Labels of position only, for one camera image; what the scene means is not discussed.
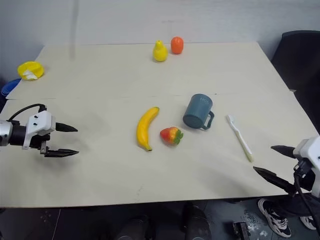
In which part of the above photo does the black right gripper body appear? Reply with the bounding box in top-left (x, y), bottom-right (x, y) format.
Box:
top-left (291, 157), bottom-right (317, 194)

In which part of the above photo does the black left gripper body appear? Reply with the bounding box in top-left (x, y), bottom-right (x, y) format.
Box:
top-left (29, 121), bottom-right (58, 157)

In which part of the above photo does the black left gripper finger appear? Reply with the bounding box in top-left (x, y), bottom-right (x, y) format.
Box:
top-left (43, 148), bottom-right (80, 159)
top-left (55, 122), bottom-right (79, 133)

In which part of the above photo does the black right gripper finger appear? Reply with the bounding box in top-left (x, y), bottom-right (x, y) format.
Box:
top-left (270, 145), bottom-right (297, 159)
top-left (252, 165), bottom-right (299, 197)

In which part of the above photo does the dark trouser leg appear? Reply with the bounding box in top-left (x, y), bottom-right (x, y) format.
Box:
top-left (271, 192), bottom-right (320, 219)

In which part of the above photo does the black and white sneaker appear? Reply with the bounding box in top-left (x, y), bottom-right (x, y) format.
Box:
top-left (257, 198), bottom-right (293, 239)
top-left (299, 215), bottom-right (318, 231)

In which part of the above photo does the white toothbrush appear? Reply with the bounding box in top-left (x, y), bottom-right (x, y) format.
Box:
top-left (226, 114), bottom-right (254, 163)

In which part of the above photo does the blue round container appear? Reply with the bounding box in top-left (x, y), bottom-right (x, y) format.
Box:
top-left (0, 78), bottom-right (23, 96)

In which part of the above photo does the white crumpled tissue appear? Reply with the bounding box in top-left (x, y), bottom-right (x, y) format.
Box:
top-left (22, 70), bottom-right (39, 81)

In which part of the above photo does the yellow bowl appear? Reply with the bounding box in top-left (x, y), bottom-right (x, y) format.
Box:
top-left (17, 61), bottom-right (46, 81)

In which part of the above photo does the yellow banana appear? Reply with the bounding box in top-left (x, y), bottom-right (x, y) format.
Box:
top-left (136, 106), bottom-right (161, 152)

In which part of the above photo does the dark rounded shape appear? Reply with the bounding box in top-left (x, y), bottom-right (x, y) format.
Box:
top-left (181, 201), bottom-right (213, 240)
top-left (116, 214), bottom-right (151, 240)

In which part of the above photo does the black chair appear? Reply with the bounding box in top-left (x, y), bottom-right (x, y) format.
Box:
top-left (270, 30), bottom-right (320, 131)

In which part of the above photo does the teal plastic mug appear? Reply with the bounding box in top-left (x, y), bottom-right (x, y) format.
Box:
top-left (182, 93), bottom-right (216, 131)

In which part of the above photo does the red strawberry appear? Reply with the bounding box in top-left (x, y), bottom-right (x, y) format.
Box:
top-left (159, 126), bottom-right (184, 146)

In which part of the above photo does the yellow pear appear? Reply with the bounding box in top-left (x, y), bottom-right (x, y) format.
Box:
top-left (152, 39), bottom-right (169, 63)

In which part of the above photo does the orange fruit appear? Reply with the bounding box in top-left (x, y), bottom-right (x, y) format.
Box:
top-left (170, 36), bottom-right (185, 55)

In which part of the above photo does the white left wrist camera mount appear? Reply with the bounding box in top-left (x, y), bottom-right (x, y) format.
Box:
top-left (21, 110), bottom-right (56, 150)

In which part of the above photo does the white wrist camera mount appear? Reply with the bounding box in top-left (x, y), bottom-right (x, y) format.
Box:
top-left (292, 135), bottom-right (320, 199)
top-left (21, 110), bottom-right (56, 150)

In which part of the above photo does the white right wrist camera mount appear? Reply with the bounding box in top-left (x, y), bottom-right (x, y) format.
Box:
top-left (292, 135), bottom-right (320, 199)

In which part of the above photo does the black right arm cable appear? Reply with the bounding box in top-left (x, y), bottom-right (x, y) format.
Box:
top-left (293, 168), bottom-right (320, 232)

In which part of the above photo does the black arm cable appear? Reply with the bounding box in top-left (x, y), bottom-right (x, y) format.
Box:
top-left (293, 168), bottom-right (320, 232)
top-left (7, 103), bottom-right (48, 122)

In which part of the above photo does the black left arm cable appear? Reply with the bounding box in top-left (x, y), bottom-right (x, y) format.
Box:
top-left (7, 103), bottom-right (48, 122)

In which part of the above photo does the black floor bracket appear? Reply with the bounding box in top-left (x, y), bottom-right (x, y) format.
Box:
top-left (231, 220), bottom-right (252, 240)

